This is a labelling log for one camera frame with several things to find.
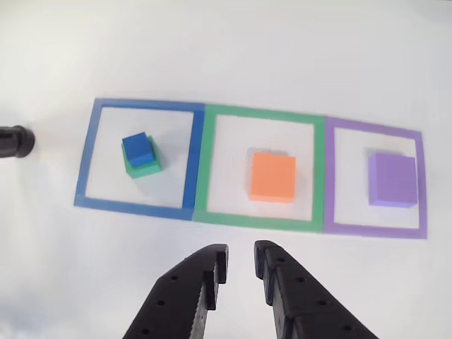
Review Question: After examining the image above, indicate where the green cube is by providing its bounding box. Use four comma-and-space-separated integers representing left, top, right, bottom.
121, 136, 163, 179

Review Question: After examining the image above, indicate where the orange square block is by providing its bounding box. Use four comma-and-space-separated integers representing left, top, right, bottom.
249, 151, 297, 203

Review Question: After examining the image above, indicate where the small blue cube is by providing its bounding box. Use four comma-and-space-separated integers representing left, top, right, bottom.
121, 132, 158, 167

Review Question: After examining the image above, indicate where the purple square block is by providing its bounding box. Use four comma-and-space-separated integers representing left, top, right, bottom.
368, 152, 419, 208

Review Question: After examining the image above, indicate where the black tripod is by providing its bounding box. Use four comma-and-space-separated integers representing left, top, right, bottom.
0, 125, 36, 160

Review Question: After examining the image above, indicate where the purple square frame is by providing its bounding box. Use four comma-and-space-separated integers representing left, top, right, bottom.
321, 115, 428, 240

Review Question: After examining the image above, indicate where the green square frame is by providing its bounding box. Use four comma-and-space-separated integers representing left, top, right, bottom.
192, 102, 326, 234

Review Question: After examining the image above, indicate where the blue square frame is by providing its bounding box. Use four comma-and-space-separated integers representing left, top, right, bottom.
73, 97, 206, 222

